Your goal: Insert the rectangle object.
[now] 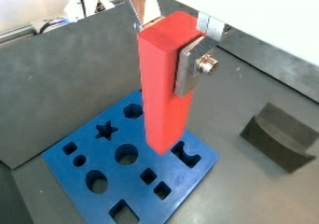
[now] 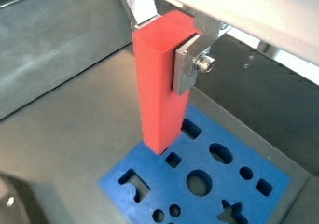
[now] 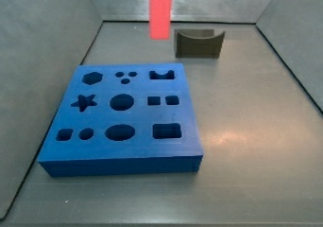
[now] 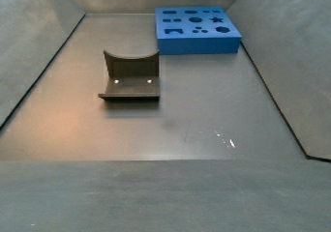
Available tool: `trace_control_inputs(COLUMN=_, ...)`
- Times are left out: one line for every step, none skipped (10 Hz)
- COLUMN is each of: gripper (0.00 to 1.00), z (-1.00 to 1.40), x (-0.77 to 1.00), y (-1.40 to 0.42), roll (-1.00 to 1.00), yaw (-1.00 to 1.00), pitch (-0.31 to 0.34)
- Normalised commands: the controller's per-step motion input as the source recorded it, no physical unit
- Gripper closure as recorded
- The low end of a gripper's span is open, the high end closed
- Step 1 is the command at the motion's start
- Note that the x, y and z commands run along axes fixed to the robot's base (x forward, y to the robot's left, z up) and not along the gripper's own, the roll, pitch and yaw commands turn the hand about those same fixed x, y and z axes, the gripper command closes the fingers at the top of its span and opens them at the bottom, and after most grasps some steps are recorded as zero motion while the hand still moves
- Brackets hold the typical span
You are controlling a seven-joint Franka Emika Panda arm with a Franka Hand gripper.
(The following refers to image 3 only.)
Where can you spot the red rectangular peg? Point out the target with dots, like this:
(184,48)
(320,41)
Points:
(161,10)

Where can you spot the blue foam shape-sorter block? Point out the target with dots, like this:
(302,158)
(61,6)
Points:
(125,122)

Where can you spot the black curved plastic holder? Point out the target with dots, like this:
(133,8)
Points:
(198,43)

